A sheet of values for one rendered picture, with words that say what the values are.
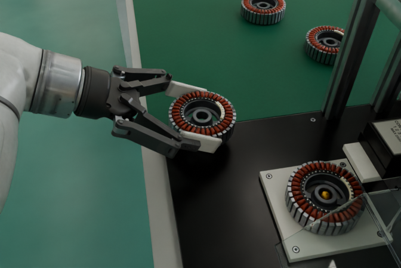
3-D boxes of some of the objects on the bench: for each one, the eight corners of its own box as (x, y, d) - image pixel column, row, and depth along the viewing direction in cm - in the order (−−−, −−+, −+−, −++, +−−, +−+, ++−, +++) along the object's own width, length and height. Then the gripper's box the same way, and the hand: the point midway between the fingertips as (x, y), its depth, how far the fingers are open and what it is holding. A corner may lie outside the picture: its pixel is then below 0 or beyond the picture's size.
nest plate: (289, 263, 55) (291, 259, 54) (258, 175, 65) (259, 171, 64) (390, 245, 57) (393, 240, 56) (344, 162, 67) (346, 157, 66)
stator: (327, 72, 86) (332, 58, 84) (293, 46, 93) (296, 33, 90) (363, 55, 91) (368, 42, 88) (327, 32, 97) (331, 18, 95)
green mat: (150, 134, 74) (150, 133, 74) (130, -19, 116) (130, -20, 116) (582, 74, 86) (583, 74, 86) (423, -45, 128) (423, -46, 128)
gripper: (73, 61, 68) (189, 90, 78) (67, 169, 52) (214, 189, 62) (85, 24, 64) (206, 61, 73) (83, 131, 47) (238, 159, 57)
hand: (200, 117), depth 67 cm, fingers closed on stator, 11 cm apart
